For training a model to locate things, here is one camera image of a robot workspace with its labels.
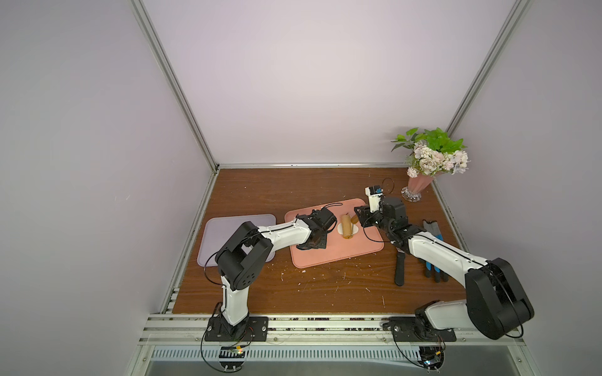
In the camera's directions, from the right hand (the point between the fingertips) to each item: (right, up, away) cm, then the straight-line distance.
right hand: (360, 205), depth 87 cm
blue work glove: (+32, -11, +7) cm, 35 cm away
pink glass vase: (+27, +8, +11) cm, 30 cm away
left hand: (-14, -16, +5) cm, 22 cm away
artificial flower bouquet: (+26, +20, -2) cm, 33 cm away
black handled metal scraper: (+14, -23, -2) cm, 27 cm away
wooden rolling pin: (-4, -9, +7) cm, 12 cm away
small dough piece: (-7, -11, +9) cm, 16 cm away
